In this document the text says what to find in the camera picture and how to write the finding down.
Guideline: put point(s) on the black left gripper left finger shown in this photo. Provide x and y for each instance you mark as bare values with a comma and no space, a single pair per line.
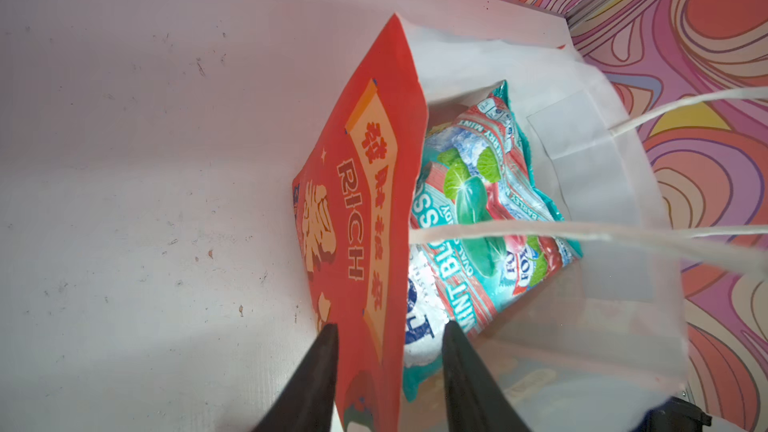
307,401

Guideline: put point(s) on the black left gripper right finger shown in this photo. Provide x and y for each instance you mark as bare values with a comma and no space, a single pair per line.
474,401

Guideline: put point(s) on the red white paper bag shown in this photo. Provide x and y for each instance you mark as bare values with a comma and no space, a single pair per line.
591,348

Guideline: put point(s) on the teal mint snack bag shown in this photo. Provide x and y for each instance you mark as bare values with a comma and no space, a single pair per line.
476,168

